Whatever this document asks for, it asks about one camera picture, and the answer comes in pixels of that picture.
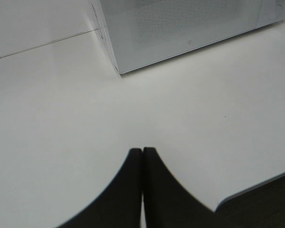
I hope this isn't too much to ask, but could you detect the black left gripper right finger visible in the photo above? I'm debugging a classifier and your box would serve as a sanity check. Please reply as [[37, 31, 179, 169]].
[[142, 147, 236, 228]]

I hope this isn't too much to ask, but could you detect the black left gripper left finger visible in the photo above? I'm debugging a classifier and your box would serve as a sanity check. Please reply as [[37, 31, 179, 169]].
[[60, 148, 143, 228]]

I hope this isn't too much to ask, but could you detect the white microwave door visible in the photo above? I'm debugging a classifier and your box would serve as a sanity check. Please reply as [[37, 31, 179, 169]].
[[101, 0, 263, 74]]

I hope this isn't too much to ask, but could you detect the round white door button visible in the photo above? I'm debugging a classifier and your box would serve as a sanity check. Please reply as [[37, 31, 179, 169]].
[[268, 4, 283, 20]]

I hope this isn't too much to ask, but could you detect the white microwave oven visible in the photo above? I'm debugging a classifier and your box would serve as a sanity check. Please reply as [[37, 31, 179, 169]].
[[91, 0, 285, 75]]

